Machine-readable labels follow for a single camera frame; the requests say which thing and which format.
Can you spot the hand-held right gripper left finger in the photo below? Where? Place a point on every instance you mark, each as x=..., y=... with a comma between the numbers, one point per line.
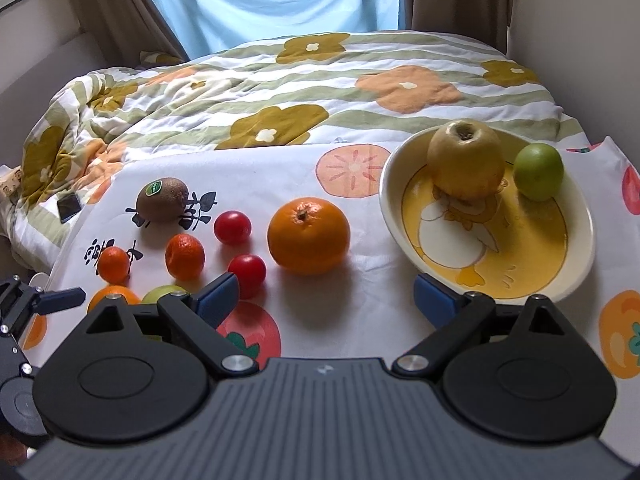
x=216, y=302

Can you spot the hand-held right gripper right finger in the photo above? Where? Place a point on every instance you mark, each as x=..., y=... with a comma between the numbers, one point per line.
x=435, y=302

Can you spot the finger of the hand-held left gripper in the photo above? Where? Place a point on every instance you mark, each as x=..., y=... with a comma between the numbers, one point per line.
x=60, y=301

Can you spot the red cherry tomato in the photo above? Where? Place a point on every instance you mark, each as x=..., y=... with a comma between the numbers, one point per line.
x=248, y=271
x=232, y=227

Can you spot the green apple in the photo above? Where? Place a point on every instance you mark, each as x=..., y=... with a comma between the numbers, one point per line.
x=165, y=292
x=539, y=172

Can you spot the pale orange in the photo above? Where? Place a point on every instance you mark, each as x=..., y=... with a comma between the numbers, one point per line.
x=112, y=292

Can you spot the small dark orange mandarin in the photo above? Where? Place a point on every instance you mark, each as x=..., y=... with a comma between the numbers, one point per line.
x=114, y=264

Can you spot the cream bowl with duck print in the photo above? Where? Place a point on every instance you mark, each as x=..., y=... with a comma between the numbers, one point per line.
x=525, y=250

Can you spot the large orange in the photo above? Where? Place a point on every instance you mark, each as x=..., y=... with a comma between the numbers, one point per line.
x=307, y=237

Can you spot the brown kiwi with green sticker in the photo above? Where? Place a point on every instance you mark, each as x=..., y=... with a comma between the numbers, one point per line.
x=162, y=200

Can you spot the yellow apple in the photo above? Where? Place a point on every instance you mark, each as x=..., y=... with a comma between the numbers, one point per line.
x=465, y=160

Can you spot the white fruit print cloth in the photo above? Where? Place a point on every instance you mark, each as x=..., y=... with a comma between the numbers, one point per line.
x=380, y=300

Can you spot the black smartphone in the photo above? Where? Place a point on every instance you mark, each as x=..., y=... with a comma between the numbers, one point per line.
x=69, y=207

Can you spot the small printed box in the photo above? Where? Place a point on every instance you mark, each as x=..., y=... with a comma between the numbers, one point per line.
x=10, y=181

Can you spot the floral striped quilt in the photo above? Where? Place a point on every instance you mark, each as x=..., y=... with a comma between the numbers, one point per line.
x=300, y=90

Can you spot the grey padded headboard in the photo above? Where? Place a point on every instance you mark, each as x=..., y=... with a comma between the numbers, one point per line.
x=50, y=70

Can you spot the olive patterned cloth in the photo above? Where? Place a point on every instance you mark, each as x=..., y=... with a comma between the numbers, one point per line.
x=160, y=57

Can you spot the brown curtain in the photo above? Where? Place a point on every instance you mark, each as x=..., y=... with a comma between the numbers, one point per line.
x=110, y=5
x=455, y=0

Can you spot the light blue curtain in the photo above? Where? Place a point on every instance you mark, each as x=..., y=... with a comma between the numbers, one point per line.
x=270, y=5

